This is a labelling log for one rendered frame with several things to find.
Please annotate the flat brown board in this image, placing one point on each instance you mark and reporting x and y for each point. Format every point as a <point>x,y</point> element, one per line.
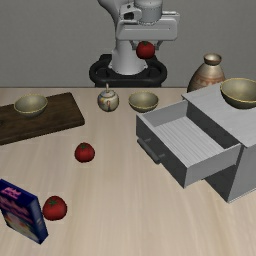
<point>56,115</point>

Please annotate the grey open drawer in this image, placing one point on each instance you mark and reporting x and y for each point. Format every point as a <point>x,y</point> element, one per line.
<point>186,143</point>

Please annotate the blue carton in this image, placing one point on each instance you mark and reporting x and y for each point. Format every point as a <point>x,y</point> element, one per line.
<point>21,211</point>

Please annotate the grey cabinet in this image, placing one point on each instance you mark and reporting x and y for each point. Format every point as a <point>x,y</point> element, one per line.
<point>230,123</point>

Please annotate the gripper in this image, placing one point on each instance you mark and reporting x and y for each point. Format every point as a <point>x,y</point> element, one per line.
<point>146,30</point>

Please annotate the red tomato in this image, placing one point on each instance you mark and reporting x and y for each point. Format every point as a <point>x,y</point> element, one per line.
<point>145,50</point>
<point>54,208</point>
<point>84,152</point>

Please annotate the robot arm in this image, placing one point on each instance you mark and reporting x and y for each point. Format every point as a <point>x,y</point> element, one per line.
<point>125,58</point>

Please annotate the white patterned teapot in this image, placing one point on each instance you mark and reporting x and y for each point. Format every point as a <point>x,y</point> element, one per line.
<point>108,100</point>

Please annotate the beige bowl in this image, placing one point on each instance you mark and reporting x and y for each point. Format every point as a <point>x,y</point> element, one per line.
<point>143,102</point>
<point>238,93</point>
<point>30,105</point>

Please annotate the brown patterned vase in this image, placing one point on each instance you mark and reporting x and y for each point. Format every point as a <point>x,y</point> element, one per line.
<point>205,77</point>

